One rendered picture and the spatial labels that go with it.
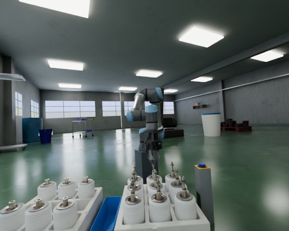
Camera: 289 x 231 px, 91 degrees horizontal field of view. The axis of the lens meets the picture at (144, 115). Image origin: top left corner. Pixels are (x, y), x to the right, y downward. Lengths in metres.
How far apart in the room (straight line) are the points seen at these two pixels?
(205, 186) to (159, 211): 0.36
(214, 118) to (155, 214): 4.25
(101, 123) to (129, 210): 11.16
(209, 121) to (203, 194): 3.92
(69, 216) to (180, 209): 0.48
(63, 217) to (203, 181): 0.71
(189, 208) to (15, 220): 0.74
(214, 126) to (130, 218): 4.32
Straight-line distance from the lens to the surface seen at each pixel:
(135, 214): 0.73
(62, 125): 11.67
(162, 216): 0.74
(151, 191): 0.83
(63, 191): 1.04
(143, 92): 1.29
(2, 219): 0.93
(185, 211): 0.75
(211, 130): 4.82
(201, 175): 0.94
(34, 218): 0.86
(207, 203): 1.02
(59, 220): 0.81
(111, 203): 1.11
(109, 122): 11.88
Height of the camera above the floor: 0.61
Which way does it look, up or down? 2 degrees up
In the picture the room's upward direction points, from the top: 3 degrees counter-clockwise
